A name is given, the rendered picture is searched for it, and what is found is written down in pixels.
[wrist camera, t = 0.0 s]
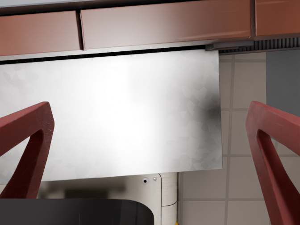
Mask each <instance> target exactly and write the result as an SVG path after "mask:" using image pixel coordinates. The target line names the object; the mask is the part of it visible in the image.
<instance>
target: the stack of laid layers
mask: <svg viewBox="0 0 300 225"><path fill-rule="evenodd" d="M167 1H179V0H86V1H74V2H63V3H51V4H36V5H24V6H13V7H2V8H0V15H6V14H17V13H33V12H44V11H56V10H67V9H79V8H94V7H106V6H117V5H129V4H144V3H156V2H167Z"/></svg>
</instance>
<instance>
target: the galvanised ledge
mask: <svg viewBox="0 0 300 225"><path fill-rule="evenodd" d="M43 101H48V102H49V103H50V106H51V110H52V113H53V117H54V122H55V126H54V132H53V137H52V141H51V145H50V151H49V155H48V159H47V162H46V166H45V169H44V173H43V176H42V180H41V182H46V181H59V180H71V179H88V178H101V177H114V176H126V175H144V174H156V173H169V172H181V171H199V170H211V169H223V159H222V134H221V98H220V73H219V50H212V51H205V49H199V50H183V51H171V52H159V53H147V54H131V55H119V56H108V57H96V58H79V59H68V60H56V61H45V62H28V63H17V64H5V65H0V118H1V117H4V116H6V115H9V114H11V113H14V112H17V111H19V110H22V109H24V108H27V107H29V106H32V105H35V104H38V103H40V102H43ZM29 138H30V136H29V137H28V138H27V139H25V140H24V141H22V142H21V143H19V144H18V145H17V146H15V147H13V148H12V149H11V150H9V151H8V152H6V153H5V154H4V155H2V156H0V185H3V184H7V183H8V182H9V180H10V179H11V177H12V175H13V173H14V171H15V169H16V167H17V165H18V163H19V161H20V159H21V157H22V154H23V152H24V150H25V148H26V145H27V143H28V141H29Z"/></svg>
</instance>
